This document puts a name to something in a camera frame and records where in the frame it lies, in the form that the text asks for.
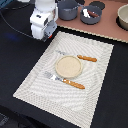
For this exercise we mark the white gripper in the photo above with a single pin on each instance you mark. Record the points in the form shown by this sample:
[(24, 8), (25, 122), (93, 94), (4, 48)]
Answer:
[(42, 25)]

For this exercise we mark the white fish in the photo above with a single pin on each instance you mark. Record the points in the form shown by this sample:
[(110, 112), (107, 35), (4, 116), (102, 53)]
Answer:
[(85, 12)]

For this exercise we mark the red sausage with grill marks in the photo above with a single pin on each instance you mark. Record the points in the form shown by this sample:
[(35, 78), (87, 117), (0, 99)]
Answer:
[(93, 14)]

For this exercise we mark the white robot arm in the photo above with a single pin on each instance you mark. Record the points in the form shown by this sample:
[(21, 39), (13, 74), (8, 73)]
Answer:
[(45, 6)]

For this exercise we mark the grey frying pan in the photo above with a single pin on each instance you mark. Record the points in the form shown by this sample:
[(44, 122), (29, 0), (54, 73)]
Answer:
[(91, 20)]

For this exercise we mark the round beige plate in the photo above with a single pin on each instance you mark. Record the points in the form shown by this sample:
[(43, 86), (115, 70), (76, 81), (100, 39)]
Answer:
[(68, 66)]

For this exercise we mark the black round coaster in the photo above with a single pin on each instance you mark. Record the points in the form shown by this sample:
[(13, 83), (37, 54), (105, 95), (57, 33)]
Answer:
[(99, 4)]

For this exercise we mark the beige ceramic bowl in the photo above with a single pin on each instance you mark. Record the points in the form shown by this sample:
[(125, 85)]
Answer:
[(123, 16)]

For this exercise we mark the woven beige placemat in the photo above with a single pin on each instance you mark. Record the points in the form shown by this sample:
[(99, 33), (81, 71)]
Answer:
[(69, 96)]

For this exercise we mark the grey two-handled pot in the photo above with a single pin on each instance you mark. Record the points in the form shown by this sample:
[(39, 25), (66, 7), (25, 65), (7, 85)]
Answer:
[(67, 9)]

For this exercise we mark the fork with wooden handle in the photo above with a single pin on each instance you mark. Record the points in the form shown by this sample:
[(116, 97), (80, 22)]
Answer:
[(69, 82)]

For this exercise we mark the knife with wooden handle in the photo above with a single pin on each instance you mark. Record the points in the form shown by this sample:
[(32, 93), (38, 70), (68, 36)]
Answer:
[(78, 56)]

